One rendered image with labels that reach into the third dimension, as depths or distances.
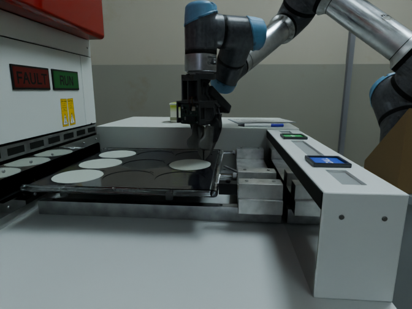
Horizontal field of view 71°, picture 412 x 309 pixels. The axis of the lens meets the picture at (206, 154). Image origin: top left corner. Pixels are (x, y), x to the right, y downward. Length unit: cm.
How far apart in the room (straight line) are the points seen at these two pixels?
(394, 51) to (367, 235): 67
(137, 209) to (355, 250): 40
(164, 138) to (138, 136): 8
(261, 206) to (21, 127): 50
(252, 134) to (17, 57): 61
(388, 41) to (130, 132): 78
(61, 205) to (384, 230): 57
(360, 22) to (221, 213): 68
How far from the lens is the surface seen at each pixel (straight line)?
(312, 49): 280
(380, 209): 39
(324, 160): 50
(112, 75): 280
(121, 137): 95
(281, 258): 49
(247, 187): 54
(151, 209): 61
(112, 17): 287
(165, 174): 63
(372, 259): 42
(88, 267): 49
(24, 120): 71
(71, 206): 67
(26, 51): 73
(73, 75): 87
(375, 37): 99
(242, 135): 89
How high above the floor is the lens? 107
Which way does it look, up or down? 12 degrees down
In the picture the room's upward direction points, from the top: straight up
